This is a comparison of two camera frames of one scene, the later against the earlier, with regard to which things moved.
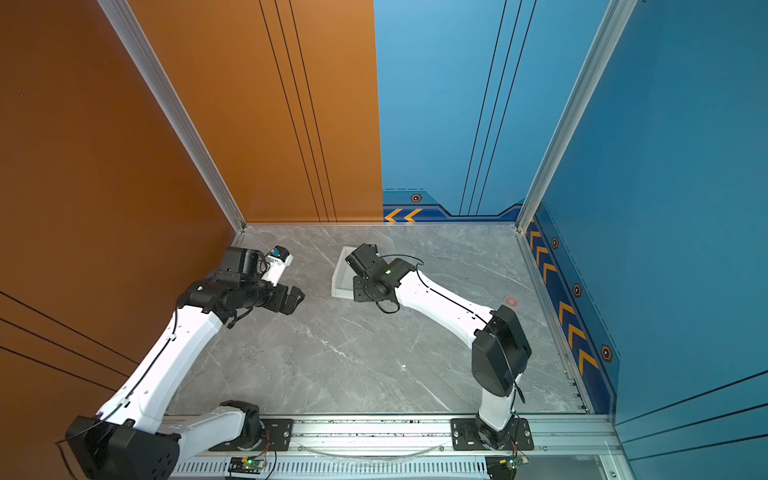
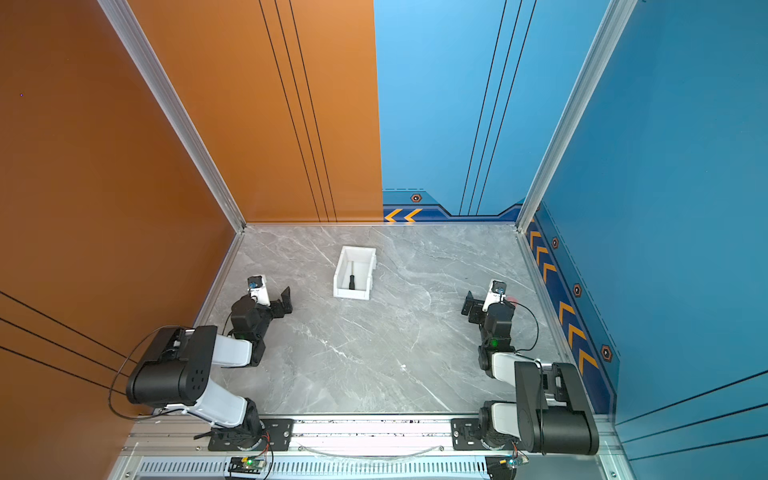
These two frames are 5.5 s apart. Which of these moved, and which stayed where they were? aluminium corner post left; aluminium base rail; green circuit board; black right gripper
Moved: black right gripper
Stayed: green circuit board; aluminium base rail; aluminium corner post left
